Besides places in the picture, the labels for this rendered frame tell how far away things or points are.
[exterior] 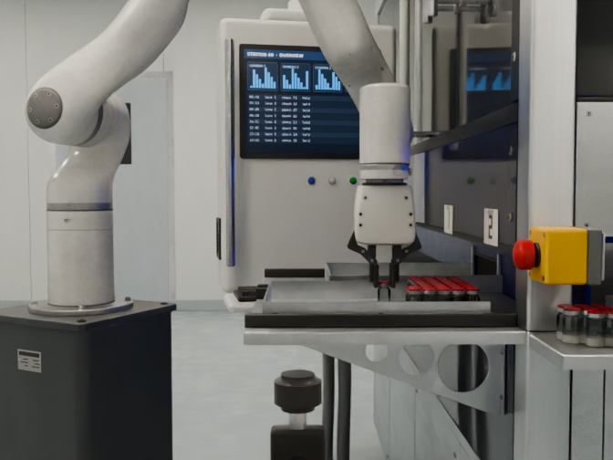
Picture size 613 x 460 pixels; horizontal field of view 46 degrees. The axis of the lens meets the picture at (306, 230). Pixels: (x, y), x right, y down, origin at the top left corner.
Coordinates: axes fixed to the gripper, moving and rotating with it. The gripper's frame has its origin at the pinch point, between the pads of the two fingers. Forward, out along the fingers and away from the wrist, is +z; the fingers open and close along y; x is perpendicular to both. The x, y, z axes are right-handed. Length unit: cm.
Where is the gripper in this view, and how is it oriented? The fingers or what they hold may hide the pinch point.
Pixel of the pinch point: (384, 275)
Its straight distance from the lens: 122.6
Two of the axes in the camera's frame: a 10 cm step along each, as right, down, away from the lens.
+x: 0.0, 0.5, -10.0
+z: 0.0, 10.0, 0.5
